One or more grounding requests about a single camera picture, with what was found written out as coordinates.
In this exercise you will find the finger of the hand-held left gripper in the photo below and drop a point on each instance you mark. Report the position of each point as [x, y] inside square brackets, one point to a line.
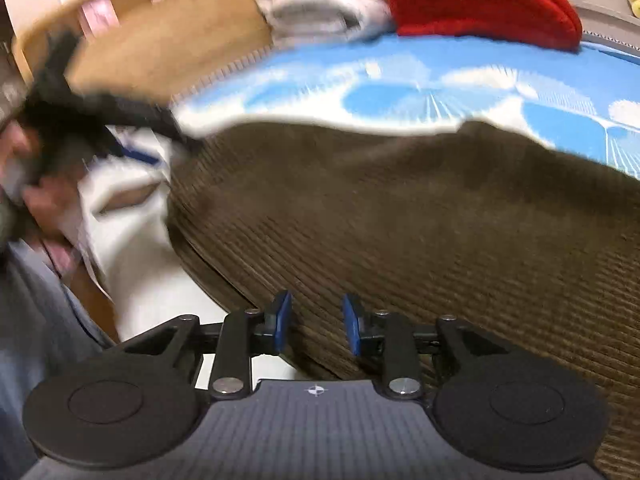
[150, 112]

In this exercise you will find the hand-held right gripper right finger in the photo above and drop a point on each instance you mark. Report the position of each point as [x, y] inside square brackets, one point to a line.
[352, 327]

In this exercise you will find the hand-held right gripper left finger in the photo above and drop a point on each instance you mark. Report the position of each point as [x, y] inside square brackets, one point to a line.
[280, 325]

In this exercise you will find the person's left hand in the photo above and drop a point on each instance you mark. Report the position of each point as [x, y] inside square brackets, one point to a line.
[50, 205]

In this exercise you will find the wooden headboard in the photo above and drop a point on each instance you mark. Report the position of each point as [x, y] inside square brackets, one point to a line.
[175, 45]

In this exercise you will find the pink box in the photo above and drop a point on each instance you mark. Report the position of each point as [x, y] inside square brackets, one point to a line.
[100, 17]

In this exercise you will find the white fleece folded blanket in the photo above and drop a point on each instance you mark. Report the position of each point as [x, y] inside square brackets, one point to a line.
[325, 17]

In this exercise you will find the person's grey clothing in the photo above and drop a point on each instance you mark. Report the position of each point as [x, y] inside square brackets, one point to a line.
[30, 335]

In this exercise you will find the red folded blanket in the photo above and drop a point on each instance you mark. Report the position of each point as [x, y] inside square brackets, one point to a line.
[480, 0]

